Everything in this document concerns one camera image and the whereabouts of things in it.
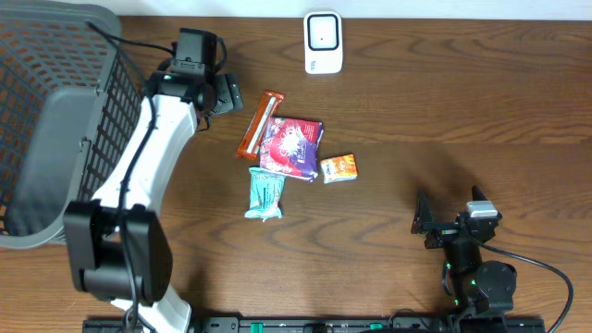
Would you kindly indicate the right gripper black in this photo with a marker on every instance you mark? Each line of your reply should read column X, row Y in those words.
column 448, row 231

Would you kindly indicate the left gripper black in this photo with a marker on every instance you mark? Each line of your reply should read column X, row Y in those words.
column 229, row 96

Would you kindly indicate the orange brown wafer bar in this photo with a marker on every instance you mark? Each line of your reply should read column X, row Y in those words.
column 267, row 107

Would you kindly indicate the red purple snack bag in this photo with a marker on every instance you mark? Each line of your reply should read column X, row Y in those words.
column 289, row 147

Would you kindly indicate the teal snack packet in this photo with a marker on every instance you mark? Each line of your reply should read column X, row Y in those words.
column 265, row 194

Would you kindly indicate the small orange snack packet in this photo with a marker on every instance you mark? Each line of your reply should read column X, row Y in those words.
column 339, row 168

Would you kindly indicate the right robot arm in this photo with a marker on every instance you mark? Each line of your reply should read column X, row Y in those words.
column 482, row 290

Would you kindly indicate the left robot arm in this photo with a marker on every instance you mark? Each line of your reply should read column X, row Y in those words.
column 117, row 248

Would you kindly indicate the white barcode scanner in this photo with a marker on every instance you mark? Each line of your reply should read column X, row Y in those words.
column 323, row 42

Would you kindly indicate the grey plastic mesh basket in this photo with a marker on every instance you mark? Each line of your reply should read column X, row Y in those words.
column 69, row 106

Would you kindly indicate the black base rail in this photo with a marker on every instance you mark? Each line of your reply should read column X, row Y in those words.
column 406, row 322

